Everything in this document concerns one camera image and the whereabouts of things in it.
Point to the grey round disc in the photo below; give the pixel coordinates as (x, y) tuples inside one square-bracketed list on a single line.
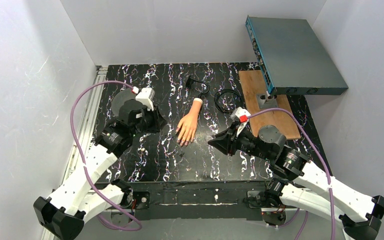
[(119, 99)]

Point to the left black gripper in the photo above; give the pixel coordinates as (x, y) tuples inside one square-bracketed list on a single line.
[(153, 118)]

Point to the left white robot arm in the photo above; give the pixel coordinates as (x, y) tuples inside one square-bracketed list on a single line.
[(66, 210)]

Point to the wooden board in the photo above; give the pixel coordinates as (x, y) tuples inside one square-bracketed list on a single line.
[(254, 88)]

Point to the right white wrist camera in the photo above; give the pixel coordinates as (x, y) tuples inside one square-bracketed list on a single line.
[(240, 115)]

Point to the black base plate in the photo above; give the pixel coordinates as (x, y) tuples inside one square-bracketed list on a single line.
[(198, 200)]

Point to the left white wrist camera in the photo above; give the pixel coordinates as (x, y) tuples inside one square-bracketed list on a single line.
[(145, 96)]

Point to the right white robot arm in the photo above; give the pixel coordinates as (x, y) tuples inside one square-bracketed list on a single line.
[(300, 183)]

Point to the metal stand mount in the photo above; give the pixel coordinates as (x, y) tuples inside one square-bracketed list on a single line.
[(266, 101)]

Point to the blue network switch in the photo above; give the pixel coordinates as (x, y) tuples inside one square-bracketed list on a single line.
[(291, 58)]

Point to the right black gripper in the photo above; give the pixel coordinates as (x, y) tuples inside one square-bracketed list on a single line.
[(230, 140)]

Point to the mannequin hand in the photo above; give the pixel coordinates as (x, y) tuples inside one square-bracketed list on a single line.
[(187, 126)]

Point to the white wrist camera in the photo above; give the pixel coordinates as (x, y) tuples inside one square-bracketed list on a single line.
[(145, 96), (240, 115)]

